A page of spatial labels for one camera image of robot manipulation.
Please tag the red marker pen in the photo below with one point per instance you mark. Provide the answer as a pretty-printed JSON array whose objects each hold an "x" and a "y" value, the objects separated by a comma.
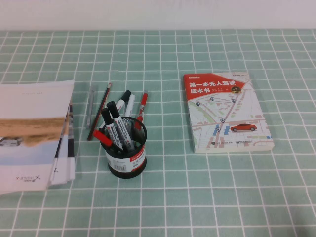
[{"x": 143, "y": 106}]

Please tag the black mesh pen holder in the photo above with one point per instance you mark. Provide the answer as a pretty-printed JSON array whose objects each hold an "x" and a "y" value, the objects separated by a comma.
[{"x": 128, "y": 169}]

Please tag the grey pen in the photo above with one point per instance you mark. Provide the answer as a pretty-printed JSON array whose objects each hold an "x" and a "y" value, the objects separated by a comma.
[{"x": 90, "y": 106}]

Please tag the all white marker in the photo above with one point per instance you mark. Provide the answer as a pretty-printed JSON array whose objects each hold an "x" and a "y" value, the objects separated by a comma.
[{"x": 130, "y": 103}]

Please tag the white marker with black cap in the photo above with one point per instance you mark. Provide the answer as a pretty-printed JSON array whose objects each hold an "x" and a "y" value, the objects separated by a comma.
[
  {"x": 108, "y": 123},
  {"x": 123, "y": 97},
  {"x": 118, "y": 121}
]

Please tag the red and black pencil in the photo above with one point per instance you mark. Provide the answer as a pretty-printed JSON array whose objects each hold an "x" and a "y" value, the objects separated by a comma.
[{"x": 102, "y": 107}]

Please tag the marker with red cap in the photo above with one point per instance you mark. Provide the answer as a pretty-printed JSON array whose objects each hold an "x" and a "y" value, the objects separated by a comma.
[{"x": 101, "y": 137}]

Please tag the red and white map book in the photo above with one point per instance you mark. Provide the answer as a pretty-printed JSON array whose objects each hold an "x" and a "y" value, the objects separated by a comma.
[{"x": 229, "y": 116}]

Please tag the green white checkered tablecloth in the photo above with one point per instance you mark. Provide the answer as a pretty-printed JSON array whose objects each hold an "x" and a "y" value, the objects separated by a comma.
[{"x": 172, "y": 197}]

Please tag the brochure with dark photo strip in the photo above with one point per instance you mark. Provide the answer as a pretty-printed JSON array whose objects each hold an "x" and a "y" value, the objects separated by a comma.
[{"x": 70, "y": 123}]

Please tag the white brochure with small logo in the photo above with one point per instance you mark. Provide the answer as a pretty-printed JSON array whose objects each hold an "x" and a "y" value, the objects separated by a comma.
[{"x": 65, "y": 170}]

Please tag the brochure with desert photo cover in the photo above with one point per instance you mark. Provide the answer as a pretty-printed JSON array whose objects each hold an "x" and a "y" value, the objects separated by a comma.
[{"x": 29, "y": 111}]

